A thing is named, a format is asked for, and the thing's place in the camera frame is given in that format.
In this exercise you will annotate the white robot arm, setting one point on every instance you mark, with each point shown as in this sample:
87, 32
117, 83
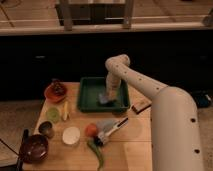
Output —
175, 135

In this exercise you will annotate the green plastic tray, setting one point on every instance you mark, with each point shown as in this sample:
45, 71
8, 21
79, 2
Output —
92, 87

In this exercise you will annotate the brown wooden block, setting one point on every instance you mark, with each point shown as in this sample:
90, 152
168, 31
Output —
140, 106

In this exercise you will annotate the grey kitchen knife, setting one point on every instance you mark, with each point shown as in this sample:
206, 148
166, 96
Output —
105, 128

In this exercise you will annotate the orange tomato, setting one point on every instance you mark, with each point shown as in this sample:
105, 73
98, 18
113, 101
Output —
91, 130

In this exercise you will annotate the dark grape bunch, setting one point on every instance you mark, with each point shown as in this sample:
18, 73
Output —
57, 87

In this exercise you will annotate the orange plate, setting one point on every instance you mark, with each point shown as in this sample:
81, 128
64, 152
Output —
51, 96

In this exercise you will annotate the white round lid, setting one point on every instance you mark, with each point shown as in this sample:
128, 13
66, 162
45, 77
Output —
71, 136

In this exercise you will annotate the green chili pepper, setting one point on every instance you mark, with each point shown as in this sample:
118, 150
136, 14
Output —
97, 152

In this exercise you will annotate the dark red bowl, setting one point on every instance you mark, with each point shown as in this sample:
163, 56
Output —
35, 149

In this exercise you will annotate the black device on floor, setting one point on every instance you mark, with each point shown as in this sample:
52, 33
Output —
203, 100

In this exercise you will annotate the black spoon handle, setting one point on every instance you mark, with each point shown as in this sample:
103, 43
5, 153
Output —
20, 160

